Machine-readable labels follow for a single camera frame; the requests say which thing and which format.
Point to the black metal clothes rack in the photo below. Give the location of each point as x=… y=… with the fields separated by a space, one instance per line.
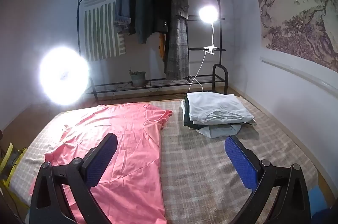
x=163 y=80

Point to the light blue pad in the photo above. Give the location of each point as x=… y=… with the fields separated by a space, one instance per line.
x=314 y=197

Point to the small potted plant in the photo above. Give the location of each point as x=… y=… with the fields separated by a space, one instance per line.
x=138 y=78

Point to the green striped hanging cloth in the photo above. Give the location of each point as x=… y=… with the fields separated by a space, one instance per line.
x=100 y=28

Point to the dark green sweater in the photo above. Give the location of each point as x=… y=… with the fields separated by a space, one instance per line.
x=144 y=7

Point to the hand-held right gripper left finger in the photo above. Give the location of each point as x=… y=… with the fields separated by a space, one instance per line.
x=100 y=160

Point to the white folded garment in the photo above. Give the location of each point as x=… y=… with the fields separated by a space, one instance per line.
x=214 y=105

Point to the yellow scarf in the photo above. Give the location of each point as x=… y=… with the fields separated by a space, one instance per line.
x=161 y=47

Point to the white clip lamp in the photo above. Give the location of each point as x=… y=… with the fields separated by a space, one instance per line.
x=208 y=14

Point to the light grey folded garment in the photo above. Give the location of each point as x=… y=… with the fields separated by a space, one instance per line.
x=219 y=131

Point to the white wall rail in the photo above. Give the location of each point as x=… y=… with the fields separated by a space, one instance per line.
x=290 y=68

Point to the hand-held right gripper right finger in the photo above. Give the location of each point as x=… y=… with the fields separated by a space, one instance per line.
x=240 y=160

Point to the landscape wall tapestry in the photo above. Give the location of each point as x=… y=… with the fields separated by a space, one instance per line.
x=295 y=15

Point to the pink t-shirt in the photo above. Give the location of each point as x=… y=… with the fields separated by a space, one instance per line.
x=126 y=139

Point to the plaid bed blanket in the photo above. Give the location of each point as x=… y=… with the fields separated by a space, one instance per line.
x=200 y=160

